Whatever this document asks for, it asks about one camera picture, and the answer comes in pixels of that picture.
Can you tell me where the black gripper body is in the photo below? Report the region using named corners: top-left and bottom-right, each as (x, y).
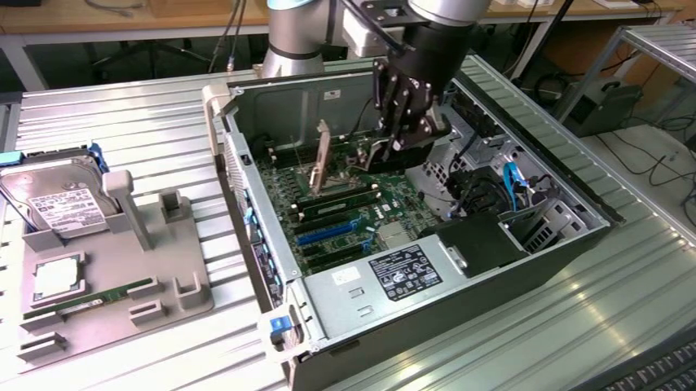
top-left (388, 23), bottom-right (480, 89)

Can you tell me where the silver disk bay cage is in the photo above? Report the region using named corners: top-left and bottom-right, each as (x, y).
top-left (405, 101), bottom-right (507, 197)

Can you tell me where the metal socket cover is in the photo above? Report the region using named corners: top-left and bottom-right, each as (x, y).
top-left (347, 146), bottom-right (376, 170)

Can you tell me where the green motherboard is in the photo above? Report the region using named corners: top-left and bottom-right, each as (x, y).
top-left (253, 134), bottom-right (442, 274)

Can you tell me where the black RAM slot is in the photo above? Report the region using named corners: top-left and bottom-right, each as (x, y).
top-left (269, 147), bottom-right (319, 165)
top-left (265, 138), bottom-right (319, 155)

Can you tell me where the CPU socket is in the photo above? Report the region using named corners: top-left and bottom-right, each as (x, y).
top-left (307, 170), bottom-right (359, 195)

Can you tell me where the RAM stick with white label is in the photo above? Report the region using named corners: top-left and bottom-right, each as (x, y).
top-left (296, 192), bottom-right (377, 217)

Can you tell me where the silver chipset heatsink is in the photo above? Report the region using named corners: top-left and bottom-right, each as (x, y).
top-left (376, 226), bottom-right (415, 250)

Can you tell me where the black fan shroud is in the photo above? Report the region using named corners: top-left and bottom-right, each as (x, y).
top-left (434, 213), bottom-right (528, 279)

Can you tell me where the blue expansion slot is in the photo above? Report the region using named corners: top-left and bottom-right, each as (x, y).
top-left (295, 222), bottom-right (357, 246)

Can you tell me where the black box device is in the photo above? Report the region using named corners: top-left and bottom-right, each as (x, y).
top-left (563, 81), bottom-right (646, 138)

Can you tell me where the black expansion slot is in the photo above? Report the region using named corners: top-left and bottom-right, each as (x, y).
top-left (307, 248), bottom-right (365, 272)

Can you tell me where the aluminium profile table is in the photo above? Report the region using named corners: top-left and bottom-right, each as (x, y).
top-left (558, 24), bottom-right (696, 123)

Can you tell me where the open black PC case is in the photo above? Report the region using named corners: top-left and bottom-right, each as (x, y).
top-left (201, 48), bottom-right (626, 391)

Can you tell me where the silver power supply unit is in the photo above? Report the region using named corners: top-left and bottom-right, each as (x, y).
top-left (300, 234), bottom-right (470, 341)

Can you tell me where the blue disk caddy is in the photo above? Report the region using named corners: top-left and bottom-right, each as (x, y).
top-left (0, 140), bottom-right (109, 180)

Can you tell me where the blue case latch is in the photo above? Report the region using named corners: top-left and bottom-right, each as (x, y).
top-left (268, 317), bottom-right (292, 340)

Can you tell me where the grey parts rack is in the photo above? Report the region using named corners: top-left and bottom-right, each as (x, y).
top-left (0, 170), bottom-right (216, 376)

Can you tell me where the silver hard disk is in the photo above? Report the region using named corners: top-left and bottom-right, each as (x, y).
top-left (0, 158), bottom-right (109, 241)

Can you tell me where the green RAM stick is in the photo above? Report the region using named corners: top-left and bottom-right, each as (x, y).
top-left (22, 278), bottom-right (153, 323)

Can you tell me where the black keyboard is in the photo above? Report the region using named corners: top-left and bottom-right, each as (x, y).
top-left (574, 336), bottom-right (696, 391)

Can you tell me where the silver CPU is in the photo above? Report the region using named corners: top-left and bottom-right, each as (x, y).
top-left (31, 260), bottom-right (79, 297)

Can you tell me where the black power wire bundle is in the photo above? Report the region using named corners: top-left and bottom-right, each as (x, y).
top-left (448, 169), bottom-right (512, 217)

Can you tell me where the blue wire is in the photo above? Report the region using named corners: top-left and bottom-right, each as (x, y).
top-left (502, 161), bottom-right (526, 213)

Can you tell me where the wooden desk white frame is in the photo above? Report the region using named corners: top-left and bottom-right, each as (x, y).
top-left (0, 0), bottom-right (678, 93)

